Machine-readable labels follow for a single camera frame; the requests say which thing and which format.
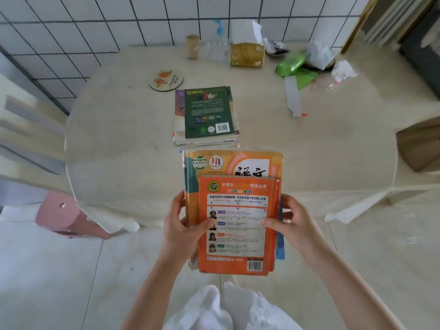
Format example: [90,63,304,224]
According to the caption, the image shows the person's right hand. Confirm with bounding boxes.
[262,193,324,260]

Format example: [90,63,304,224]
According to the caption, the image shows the person's left hand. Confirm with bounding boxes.
[161,190,216,264]

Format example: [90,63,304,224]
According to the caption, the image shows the blue cover book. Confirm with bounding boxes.
[275,194,286,261]

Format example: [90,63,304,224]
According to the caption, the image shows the orange white label book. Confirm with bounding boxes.
[198,174,280,276]

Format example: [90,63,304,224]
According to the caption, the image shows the large orange cover book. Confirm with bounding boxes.
[182,150,284,270]

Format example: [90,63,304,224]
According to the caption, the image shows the stack of mixed books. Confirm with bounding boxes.
[173,86,241,151]

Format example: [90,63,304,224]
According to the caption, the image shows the person's right forearm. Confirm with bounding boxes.
[302,245,405,330]

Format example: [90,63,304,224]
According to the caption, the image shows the person's left forearm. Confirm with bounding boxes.
[120,252,185,330]

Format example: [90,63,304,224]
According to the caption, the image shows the person's white trousers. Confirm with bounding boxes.
[163,281,303,330]

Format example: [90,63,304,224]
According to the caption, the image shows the beige speckled table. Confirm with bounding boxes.
[64,41,399,234]

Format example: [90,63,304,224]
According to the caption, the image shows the pink plastic stool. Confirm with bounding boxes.
[34,191,111,240]

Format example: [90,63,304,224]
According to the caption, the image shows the brown handbag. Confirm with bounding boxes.
[395,115,440,173]

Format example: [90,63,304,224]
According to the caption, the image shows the round cartoon coaster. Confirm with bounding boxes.
[148,69,185,92]

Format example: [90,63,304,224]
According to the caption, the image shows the brown woven basket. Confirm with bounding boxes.
[302,60,336,73]

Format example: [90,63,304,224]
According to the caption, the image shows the green bin bag roll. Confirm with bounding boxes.
[276,52,319,90]

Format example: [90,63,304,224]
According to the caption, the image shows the white red plastic bag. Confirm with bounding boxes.
[326,60,358,90]

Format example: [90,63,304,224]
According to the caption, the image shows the yellow tissue pack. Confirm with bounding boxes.
[229,19,266,69]

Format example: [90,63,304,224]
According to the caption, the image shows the tray of small items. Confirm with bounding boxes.
[264,39,291,58]

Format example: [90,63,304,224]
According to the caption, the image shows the beige cup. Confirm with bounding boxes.
[186,34,201,60]

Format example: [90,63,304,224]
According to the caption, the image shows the clear blue pump bottle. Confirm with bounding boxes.
[206,18,231,62]

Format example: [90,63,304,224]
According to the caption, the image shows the white leaning boards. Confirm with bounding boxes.
[361,0,424,45]

